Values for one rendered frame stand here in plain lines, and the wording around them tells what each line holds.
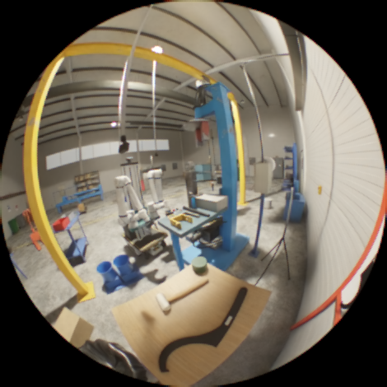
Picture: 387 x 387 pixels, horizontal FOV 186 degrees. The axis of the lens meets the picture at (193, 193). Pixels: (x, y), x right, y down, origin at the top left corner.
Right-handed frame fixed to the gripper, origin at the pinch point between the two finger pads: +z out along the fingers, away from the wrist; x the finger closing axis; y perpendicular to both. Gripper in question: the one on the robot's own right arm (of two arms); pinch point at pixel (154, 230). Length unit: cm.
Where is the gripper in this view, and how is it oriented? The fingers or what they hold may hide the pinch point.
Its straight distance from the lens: 170.9
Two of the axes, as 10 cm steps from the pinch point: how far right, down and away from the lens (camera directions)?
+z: 4.9, 8.6, 1.4
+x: -4.1, 3.7, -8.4
